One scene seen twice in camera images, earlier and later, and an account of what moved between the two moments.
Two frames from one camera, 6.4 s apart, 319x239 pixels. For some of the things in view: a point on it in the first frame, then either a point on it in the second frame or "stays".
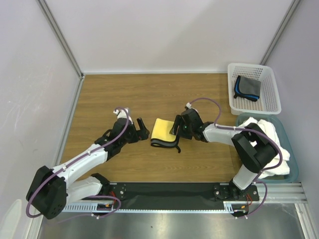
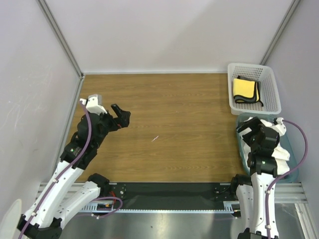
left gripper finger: (145, 132) → (117, 111)
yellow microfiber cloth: (161, 136) → (246, 90)
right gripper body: (182, 128) → (248, 125)
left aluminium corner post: (61, 37) stays
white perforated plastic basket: (268, 103) stays
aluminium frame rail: (286, 192) stays
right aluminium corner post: (279, 32) stays
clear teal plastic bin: (293, 175) stays
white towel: (283, 168) stays
